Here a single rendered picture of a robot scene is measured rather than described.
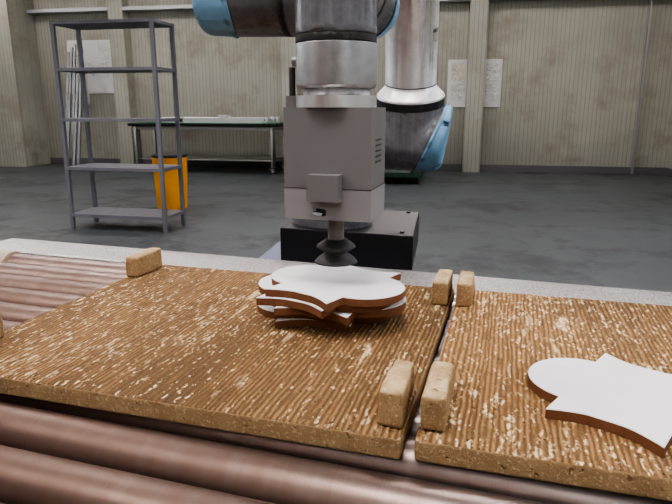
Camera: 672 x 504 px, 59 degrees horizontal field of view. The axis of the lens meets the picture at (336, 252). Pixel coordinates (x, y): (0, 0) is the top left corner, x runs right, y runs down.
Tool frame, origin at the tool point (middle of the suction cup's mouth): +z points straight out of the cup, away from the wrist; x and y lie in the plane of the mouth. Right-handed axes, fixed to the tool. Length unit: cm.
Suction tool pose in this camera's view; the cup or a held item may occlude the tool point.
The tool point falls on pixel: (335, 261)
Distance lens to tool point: 60.1
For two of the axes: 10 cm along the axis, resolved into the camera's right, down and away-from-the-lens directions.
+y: 9.6, 0.7, -2.7
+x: 2.8, -2.3, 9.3
